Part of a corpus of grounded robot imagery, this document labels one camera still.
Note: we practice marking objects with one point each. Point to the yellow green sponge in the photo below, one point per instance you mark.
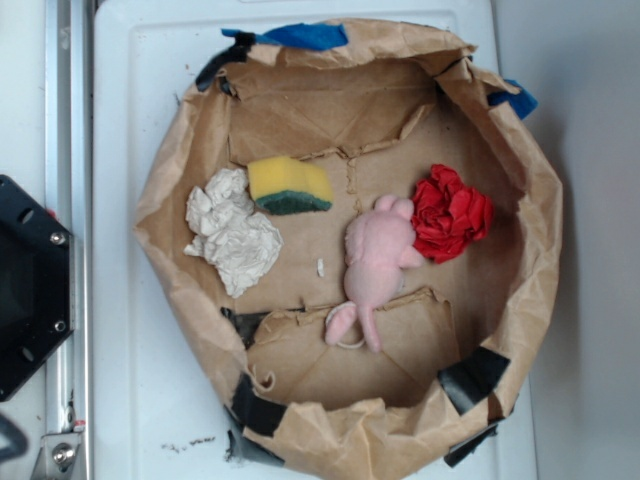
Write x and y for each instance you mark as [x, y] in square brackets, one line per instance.
[283, 185]

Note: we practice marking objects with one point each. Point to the brown paper bag bin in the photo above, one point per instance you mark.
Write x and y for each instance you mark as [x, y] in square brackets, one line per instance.
[376, 114]

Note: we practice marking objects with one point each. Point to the pink plush toy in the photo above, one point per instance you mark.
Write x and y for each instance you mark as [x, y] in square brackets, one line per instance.
[379, 247]

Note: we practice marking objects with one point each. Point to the crumpled white paper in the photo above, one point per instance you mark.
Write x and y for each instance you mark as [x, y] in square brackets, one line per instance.
[241, 243]

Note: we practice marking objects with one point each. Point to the crumpled red cloth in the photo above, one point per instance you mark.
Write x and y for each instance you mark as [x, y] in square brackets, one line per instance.
[448, 215]

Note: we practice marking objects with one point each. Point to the black tape lower left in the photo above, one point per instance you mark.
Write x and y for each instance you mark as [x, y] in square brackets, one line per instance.
[250, 411]

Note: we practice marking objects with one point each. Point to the black tape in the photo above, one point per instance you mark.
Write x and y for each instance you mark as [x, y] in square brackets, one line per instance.
[250, 411]
[471, 380]
[236, 53]

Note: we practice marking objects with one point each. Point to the black tape lower right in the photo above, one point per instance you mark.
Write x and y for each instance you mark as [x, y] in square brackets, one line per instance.
[471, 380]

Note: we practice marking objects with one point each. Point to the blue tape piece top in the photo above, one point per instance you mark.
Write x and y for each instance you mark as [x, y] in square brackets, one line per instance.
[317, 37]

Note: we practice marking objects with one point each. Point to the blue tape piece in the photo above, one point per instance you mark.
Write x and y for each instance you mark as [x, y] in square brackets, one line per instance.
[523, 102]
[317, 37]

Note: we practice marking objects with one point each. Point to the black tape upper left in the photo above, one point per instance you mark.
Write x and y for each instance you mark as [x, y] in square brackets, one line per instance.
[236, 53]

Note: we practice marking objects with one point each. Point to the white plastic tray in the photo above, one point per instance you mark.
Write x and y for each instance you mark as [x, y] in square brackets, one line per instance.
[156, 415]

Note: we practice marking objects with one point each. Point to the blue tape piece right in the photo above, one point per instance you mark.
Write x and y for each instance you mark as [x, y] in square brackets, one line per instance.
[523, 102]

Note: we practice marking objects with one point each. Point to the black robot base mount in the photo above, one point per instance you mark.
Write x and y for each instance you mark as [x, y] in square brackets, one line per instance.
[35, 286]

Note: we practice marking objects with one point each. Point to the aluminium frame rail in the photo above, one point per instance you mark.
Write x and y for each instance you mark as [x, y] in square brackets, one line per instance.
[69, 26]

